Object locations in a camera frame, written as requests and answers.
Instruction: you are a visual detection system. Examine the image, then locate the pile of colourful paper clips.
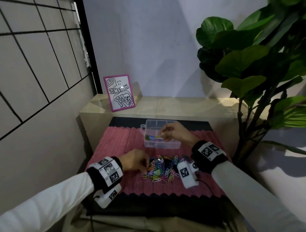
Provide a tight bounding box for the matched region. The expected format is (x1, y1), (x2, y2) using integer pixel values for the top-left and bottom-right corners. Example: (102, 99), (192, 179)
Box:
(141, 155), (192, 185)

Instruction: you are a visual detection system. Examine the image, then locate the person's left forearm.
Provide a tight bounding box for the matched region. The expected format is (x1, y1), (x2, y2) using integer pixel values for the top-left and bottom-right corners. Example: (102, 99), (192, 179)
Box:
(0, 171), (95, 232)

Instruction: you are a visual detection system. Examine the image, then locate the black left wristband with markers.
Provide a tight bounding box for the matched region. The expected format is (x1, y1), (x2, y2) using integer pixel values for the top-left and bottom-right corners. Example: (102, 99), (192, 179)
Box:
(86, 156), (124, 192)

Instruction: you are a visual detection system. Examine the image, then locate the bunch of boxed paper clips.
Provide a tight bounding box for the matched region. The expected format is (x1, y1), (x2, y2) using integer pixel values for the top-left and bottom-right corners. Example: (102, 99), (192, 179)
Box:
(144, 134), (163, 142)

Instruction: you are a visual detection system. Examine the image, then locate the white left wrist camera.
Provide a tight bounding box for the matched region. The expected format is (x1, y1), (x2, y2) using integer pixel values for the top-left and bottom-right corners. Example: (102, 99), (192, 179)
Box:
(93, 184), (121, 209)

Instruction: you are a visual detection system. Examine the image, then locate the black metal post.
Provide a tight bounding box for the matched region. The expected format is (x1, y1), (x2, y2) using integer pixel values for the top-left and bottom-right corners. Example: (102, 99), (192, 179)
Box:
(76, 0), (99, 96)

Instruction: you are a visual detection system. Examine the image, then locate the clear plastic organizer box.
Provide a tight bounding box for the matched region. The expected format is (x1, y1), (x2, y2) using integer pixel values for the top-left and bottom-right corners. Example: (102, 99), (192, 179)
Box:
(140, 119), (182, 149)

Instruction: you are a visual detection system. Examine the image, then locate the person's left hand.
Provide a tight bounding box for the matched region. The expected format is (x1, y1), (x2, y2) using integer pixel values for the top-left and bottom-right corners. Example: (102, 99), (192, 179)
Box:
(119, 149), (150, 173)

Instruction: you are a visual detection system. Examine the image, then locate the beige wooden cabinet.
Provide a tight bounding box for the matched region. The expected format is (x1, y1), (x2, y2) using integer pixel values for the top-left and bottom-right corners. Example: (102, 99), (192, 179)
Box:
(76, 94), (269, 172)

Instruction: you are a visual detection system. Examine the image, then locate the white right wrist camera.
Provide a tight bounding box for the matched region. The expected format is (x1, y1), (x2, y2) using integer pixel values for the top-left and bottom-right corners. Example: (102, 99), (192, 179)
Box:
(177, 161), (200, 189)

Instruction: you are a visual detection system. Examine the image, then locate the green leafy plant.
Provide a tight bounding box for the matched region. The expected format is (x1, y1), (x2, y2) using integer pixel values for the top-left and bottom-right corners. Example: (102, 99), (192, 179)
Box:
(196, 0), (306, 166)

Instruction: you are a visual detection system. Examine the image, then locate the black camera cable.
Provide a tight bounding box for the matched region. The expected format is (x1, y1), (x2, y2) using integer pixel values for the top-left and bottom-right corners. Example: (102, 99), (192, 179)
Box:
(196, 177), (215, 196)

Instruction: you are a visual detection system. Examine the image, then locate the pink framed doodle picture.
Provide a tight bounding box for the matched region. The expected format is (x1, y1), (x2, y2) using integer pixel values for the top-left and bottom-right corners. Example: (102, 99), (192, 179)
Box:
(103, 75), (136, 112)

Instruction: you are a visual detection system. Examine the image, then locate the black right wristband with markers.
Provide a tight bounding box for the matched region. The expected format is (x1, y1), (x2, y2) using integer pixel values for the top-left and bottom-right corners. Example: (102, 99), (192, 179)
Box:
(190, 141), (228, 174)

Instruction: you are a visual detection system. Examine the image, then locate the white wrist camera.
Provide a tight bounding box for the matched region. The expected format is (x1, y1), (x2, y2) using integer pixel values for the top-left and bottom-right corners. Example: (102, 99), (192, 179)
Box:
(93, 184), (121, 209)
(177, 161), (200, 189)

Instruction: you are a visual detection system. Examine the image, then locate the person's right hand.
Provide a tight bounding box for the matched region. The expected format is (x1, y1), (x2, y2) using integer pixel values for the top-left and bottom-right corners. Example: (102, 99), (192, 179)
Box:
(159, 123), (199, 149)

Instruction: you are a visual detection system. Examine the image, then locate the black wristband with markers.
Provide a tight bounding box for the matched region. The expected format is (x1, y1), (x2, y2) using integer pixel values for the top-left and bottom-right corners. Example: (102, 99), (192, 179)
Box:
(86, 156), (124, 192)
(190, 141), (228, 174)

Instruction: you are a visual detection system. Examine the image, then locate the pink ribbed mat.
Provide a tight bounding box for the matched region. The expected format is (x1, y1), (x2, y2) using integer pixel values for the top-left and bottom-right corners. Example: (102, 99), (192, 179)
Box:
(85, 126), (232, 197)

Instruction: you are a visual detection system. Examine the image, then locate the person's right forearm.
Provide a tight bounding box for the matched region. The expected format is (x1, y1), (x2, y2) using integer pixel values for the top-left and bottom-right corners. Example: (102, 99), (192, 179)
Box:
(211, 161), (306, 232)

